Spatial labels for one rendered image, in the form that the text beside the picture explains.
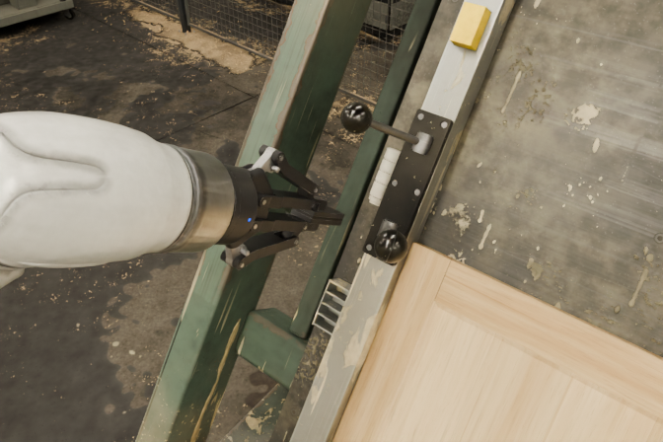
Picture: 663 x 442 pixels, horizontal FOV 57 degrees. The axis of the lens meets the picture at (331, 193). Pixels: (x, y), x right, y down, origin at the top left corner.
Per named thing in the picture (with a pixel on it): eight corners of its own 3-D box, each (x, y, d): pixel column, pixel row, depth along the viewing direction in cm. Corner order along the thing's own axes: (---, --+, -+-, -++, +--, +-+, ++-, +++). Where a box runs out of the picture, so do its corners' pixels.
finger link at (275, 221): (254, 218, 59) (249, 232, 59) (314, 225, 69) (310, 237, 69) (225, 202, 61) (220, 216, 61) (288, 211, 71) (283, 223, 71)
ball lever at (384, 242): (368, 237, 81) (368, 258, 67) (379, 210, 80) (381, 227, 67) (396, 248, 81) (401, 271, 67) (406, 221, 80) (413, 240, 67)
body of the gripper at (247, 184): (187, 143, 56) (250, 157, 64) (157, 229, 57) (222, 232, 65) (247, 173, 53) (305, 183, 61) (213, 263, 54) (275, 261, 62)
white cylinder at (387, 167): (393, 148, 85) (372, 201, 86) (384, 145, 83) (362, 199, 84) (411, 155, 84) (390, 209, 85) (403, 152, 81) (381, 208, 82)
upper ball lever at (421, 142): (415, 156, 80) (330, 124, 74) (426, 128, 80) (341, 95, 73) (432, 163, 77) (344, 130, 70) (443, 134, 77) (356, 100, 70)
